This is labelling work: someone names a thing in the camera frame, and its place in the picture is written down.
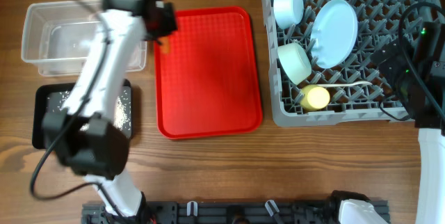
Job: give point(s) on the spilled white rice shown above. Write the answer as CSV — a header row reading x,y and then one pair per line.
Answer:
x,y
123,116

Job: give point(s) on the yellow plastic cup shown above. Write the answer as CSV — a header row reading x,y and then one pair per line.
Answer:
x,y
314,98

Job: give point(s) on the red plastic tray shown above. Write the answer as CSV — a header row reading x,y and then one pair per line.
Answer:
x,y
208,84

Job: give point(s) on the orange carrot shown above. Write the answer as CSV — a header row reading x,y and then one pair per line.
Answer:
x,y
165,45

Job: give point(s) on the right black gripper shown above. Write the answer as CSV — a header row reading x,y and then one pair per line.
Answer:
x,y
388,62

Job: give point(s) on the mint green bowl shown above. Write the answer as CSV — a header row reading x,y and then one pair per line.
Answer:
x,y
294,62

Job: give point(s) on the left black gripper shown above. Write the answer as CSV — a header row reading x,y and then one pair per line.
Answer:
x,y
170,25

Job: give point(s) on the light blue bowl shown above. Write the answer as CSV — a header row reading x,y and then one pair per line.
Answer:
x,y
288,12

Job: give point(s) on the white plastic spoon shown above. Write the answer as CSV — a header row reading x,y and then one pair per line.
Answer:
x,y
336,85

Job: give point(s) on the light blue plate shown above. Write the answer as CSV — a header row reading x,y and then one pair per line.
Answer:
x,y
334,33

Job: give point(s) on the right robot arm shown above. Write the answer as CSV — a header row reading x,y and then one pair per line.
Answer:
x,y
418,80

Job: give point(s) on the black tray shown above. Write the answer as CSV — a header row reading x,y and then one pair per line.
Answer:
x,y
40,109

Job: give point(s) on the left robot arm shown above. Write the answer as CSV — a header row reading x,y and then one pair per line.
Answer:
x,y
82,134

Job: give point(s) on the clear plastic bin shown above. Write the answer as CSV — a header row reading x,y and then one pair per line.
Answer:
x,y
61,38

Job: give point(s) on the grey dishwasher rack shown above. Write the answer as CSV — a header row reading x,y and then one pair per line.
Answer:
x,y
378,21

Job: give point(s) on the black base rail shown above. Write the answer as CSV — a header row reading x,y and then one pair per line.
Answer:
x,y
223,212

